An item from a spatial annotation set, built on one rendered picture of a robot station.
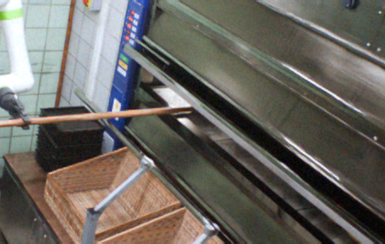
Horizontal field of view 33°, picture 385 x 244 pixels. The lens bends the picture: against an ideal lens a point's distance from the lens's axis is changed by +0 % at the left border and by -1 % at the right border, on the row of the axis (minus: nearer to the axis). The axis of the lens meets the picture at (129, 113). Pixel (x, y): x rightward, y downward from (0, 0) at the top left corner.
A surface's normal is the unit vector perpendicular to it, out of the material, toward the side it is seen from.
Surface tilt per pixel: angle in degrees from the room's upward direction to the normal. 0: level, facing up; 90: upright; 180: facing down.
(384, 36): 92
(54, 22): 90
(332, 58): 70
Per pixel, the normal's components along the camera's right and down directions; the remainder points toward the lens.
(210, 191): -0.74, -0.25
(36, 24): 0.48, 0.45
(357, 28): -0.86, 0.06
